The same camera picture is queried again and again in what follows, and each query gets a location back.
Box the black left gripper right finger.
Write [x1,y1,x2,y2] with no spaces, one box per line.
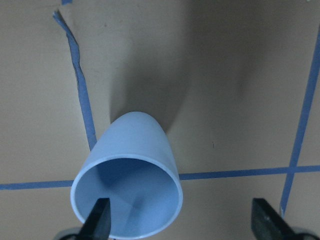
[251,198,300,240]

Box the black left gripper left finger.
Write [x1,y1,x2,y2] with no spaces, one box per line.
[77,198,111,240]

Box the light blue plastic cup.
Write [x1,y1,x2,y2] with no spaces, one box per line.
[70,111,183,240]

